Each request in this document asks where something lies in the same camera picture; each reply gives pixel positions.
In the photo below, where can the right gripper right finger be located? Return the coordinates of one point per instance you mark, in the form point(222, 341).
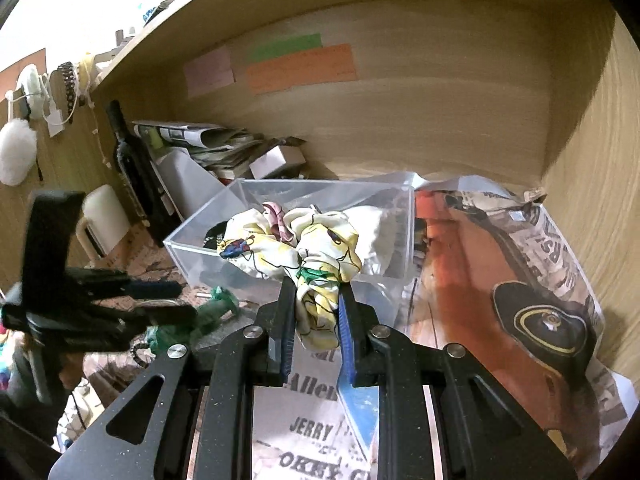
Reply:
point(441, 412)

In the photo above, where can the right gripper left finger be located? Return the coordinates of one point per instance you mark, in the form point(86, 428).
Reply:
point(190, 414)

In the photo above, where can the green cloth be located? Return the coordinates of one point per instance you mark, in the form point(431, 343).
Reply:
point(221, 307)

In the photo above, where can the floral yellow white scarf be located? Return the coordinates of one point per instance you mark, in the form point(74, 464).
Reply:
point(314, 249)

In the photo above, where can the grey knit sock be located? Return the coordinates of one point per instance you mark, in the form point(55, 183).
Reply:
point(204, 346)

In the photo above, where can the white mug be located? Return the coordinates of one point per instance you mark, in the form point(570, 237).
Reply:
point(103, 223)

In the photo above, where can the orange printed poster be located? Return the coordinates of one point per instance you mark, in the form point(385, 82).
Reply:
point(497, 276)

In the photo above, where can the dark glass bottle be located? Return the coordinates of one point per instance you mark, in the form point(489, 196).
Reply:
point(134, 164)

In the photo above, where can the black patterned cloth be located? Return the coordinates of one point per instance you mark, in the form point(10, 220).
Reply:
point(216, 237)

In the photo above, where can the white fluffy pompom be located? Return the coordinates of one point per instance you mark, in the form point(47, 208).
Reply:
point(18, 151)

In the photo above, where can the white plastic container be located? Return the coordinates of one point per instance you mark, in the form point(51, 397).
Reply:
point(189, 185)

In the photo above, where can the rolled newspaper stack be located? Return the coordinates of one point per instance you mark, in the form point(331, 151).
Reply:
point(209, 145)

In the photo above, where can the clear plastic storage bin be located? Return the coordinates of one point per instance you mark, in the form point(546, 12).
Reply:
point(203, 267)

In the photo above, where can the white cloth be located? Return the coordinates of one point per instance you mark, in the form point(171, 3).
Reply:
point(377, 229)

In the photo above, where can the small white cardboard box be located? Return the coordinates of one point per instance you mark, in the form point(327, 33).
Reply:
point(276, 160)

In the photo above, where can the pink sticky note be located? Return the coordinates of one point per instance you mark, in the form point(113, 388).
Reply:
point(208, 72)

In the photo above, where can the green sticky note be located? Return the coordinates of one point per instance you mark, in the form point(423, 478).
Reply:
point(282, 47)

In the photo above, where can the orange sticky note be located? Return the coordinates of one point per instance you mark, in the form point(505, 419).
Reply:
point(303, 68)

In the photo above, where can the wooden shelf board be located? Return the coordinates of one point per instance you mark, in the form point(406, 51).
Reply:
point(176, 32)

